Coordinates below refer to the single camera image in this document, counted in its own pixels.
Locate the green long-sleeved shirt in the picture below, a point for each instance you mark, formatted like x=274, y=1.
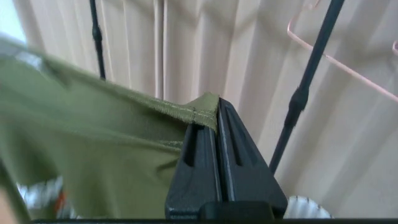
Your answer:
x=93, y=140

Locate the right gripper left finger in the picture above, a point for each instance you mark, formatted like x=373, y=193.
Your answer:
x=192, y=186

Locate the white laundry basket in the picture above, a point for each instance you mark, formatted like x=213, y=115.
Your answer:
x=304, y=208

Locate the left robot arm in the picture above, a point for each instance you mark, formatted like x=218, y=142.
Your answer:
x=40, y=193

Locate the pink clothes hanger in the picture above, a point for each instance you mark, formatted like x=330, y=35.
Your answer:
x=342, y=66

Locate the black clothes rack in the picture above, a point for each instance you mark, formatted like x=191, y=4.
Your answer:
x=298, y=99

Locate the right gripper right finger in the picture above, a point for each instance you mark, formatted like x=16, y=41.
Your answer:
x=252, y=183

